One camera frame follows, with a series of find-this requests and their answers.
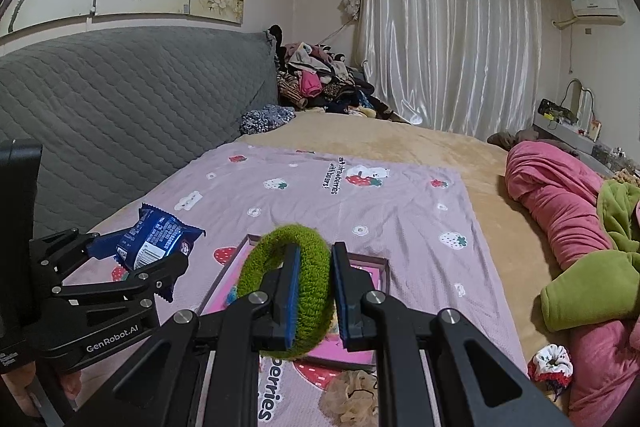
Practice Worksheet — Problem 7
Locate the grey dresser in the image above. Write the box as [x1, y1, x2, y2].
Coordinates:
[532, 112, 617, 168]

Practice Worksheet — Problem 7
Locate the grey quilted headboard cover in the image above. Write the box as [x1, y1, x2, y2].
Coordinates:
[0, 28, 279, 239]

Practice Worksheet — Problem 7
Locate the blue snack packet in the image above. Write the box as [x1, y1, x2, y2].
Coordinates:
[86, 203, 207, 304]

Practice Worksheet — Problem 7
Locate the blue patterned cloth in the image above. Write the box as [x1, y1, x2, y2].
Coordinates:
[239, 104, 297, 136]

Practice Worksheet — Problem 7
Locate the green fleece blanket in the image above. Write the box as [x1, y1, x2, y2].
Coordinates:
[541, 179, 640, 333]

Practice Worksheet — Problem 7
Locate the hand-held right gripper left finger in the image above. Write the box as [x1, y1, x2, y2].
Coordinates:
[65, 243, 303, 427]

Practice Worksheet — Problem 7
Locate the pile of clothes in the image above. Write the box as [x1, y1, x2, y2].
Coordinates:
[267, 24, 402, 124]

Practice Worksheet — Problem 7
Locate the pink quilt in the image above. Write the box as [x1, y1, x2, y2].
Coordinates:
[504, 141, 640, 427]

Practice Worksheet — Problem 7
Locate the pink tray with blue label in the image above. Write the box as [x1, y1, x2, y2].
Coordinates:
[197, 233, 391, 373]

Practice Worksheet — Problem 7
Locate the person's left hand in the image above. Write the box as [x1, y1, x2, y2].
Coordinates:
[0, 362, 84, 419]

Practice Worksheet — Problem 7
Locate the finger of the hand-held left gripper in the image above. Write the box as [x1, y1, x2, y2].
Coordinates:
[29, 228, 123, 289]
[50, 252, 191, 306]

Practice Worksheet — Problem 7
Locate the purple strawberry printed blanket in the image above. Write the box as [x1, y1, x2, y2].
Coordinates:
[60, 142, 532, 427]

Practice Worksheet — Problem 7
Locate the red and white scrunchie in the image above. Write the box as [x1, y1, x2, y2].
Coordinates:
[527, 344, 575, 391]

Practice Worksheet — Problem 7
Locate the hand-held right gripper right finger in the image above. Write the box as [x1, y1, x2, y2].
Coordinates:
[330, 241, 576, 427]

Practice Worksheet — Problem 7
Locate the beige scrunchie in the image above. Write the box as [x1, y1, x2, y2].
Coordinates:
[320, 369, 380, 427]

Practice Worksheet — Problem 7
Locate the white air conditioner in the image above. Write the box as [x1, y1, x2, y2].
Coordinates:
[569, 0, 627, 27]

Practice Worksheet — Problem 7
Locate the white satin curtain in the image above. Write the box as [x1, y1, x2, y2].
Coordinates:
[357, 0, 544, 136]

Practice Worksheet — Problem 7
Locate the arched table mirror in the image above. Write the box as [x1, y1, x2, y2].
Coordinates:
[562, 78, 596, 128]

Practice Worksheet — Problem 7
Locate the brown cloth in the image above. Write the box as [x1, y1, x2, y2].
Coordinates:
[487, 129, 542, 150]

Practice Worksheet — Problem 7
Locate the black box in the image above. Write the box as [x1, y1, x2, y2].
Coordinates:
[537, 99, 579, 124]

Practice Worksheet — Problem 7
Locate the green fuzzy hair ring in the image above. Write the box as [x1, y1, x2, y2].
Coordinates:
[235, 224, 335, 361]

